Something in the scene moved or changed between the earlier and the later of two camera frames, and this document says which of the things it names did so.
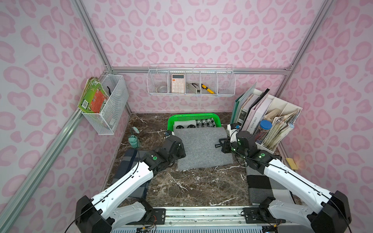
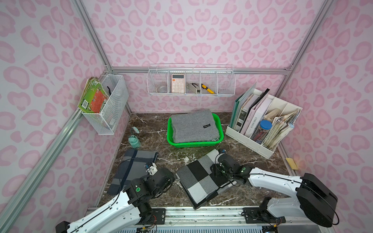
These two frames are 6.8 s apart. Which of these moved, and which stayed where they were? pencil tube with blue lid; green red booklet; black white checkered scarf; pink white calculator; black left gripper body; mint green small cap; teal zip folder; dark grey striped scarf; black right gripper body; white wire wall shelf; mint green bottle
Moved: black white checkered scarf; black right gripper body; black left gripper body
Stayed: mint green small cap; white wire wall shelf; pencil tube with blue lid; pink white calculator; dark grey striped scarf; mint green bottle; green red booklet; teal zip folder
